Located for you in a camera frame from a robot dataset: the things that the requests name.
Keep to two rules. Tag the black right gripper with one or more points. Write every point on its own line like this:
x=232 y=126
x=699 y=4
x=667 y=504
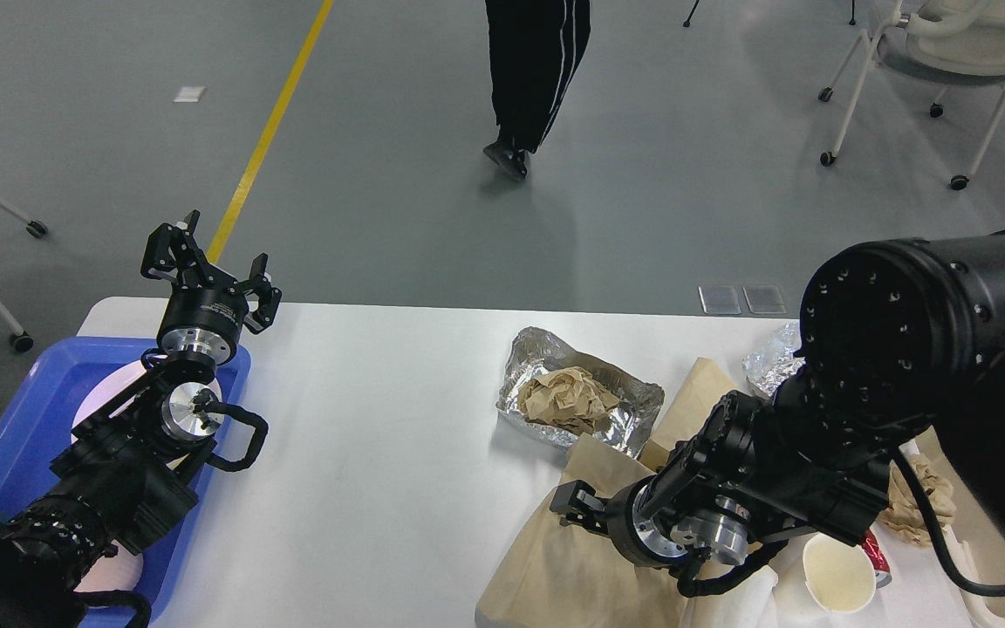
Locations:
x=657 y=524

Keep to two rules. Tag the metal floor plate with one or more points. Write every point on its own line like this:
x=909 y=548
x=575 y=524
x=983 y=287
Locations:
x=720 y=300
x=764 y=300

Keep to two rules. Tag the blue plastic tray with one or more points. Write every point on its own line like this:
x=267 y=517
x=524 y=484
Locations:
x=36 y=427

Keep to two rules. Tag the left metal floor plate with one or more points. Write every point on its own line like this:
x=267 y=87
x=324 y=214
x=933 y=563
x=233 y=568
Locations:
x=720 y=300

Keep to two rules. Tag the aluminium foil tray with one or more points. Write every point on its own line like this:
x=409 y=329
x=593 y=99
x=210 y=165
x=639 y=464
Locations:
x=536 y=351

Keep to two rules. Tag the pink plate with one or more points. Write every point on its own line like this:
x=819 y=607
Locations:
x=110 y=384

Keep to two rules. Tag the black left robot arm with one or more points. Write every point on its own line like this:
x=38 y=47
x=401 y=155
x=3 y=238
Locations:
x=126 y=480

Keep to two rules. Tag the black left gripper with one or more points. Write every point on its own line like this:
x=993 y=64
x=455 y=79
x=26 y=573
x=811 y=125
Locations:
x=197 y=318

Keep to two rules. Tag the pink mug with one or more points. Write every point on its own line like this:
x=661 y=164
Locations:
x=120 y=572

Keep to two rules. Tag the red can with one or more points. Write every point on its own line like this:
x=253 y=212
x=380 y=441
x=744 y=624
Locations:
x=878 y=560

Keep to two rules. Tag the walking person black trousers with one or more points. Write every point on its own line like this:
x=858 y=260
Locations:
x=534 y=50

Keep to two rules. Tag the brown paper bag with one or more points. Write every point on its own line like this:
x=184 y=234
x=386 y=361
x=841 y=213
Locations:
x=704 y=385
x=556 y=575

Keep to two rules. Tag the crumpled brown paper ball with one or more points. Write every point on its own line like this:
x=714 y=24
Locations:
x=903 y=515
x=570 y=399

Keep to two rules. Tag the clear plastic bottle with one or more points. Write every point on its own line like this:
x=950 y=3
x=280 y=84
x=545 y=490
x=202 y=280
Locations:
x=775 y=360

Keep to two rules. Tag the white paper cup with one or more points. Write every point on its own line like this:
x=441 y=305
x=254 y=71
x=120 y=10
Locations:
x=827 y=578

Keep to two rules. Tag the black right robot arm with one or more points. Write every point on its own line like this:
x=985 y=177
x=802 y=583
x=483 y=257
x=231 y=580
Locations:
x=897 y=337

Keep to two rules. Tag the right metal floor plate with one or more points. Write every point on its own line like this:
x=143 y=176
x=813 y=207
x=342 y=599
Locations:
x=764 y=300

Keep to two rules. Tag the white office chair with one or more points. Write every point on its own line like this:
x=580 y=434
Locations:
x=952 y=44

